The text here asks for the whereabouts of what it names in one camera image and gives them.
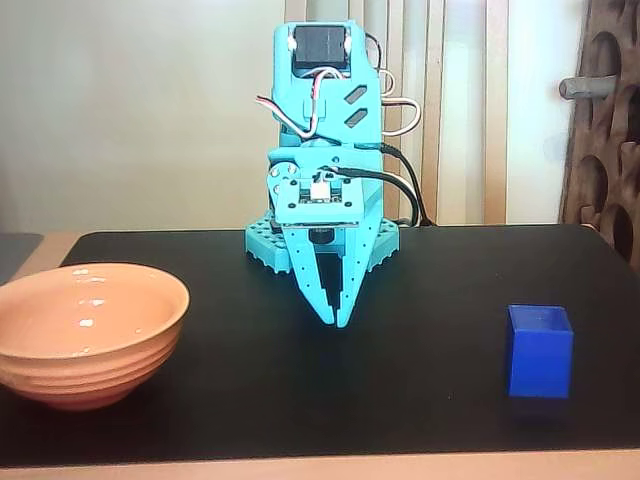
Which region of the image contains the blue cube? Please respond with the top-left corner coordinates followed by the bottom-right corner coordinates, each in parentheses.
top-left (503, 304), bottom-right (575, 400)

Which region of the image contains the brown wooden wine rack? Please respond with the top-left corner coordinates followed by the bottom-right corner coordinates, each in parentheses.
top-left (557, 0), bottom-right (640, 274)

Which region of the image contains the white red black servo wire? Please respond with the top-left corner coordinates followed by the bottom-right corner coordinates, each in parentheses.
top-left (363, 32), bottom-right (425, 140)
top-left (256, 69), bottom-right (347, 142)

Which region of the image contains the grey bottle neck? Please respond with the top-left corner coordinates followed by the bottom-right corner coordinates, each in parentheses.
top-left (558, 74), bottom-right (618, 101)

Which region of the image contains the white usb cable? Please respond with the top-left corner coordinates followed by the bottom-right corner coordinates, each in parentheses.
top-left (399, 180), bottom-right (422, 225)

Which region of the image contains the orange ribbed bowl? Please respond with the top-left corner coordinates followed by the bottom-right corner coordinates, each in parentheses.
top-left (0, 263), bottom-right (192, 412)

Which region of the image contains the black power cable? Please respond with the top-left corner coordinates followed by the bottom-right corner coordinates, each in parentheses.
top-left (378, 141), bottom-right (437, 227)

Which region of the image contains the cyan gripper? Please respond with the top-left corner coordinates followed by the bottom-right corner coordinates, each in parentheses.
top-left (266, 143), bottom-right (385, 330)

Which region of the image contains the cyan perforated robot base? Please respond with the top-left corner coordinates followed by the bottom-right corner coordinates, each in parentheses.
top-left (243, 212), bottom-right (402, 275)

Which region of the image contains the black table mat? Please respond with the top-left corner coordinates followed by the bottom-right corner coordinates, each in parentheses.
top-left (0, 223), bottom-right (640, 471)

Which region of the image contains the cyan wrist camera mount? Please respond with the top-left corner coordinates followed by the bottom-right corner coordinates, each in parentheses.
top-left (273, 169), bottom-right (365, 246)

